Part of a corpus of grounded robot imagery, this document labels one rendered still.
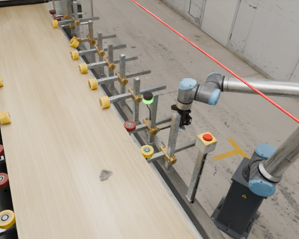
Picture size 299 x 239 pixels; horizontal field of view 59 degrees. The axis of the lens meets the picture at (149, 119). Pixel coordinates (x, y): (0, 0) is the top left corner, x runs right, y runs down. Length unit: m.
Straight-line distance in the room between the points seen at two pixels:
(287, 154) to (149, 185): 0.75
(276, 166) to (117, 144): 0.92
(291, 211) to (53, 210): 2.08
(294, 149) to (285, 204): 1.32
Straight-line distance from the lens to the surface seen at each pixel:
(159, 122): 1.88
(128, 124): 1.77
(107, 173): 1.49
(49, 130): 1.80
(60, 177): 1.53
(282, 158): 1.62
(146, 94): 1.63
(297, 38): 4.12
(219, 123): 3.33
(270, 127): 3.54
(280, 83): 1.54
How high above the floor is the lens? 2.09
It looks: 41 degrees down
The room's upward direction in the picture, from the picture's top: 5 degrees clockwise
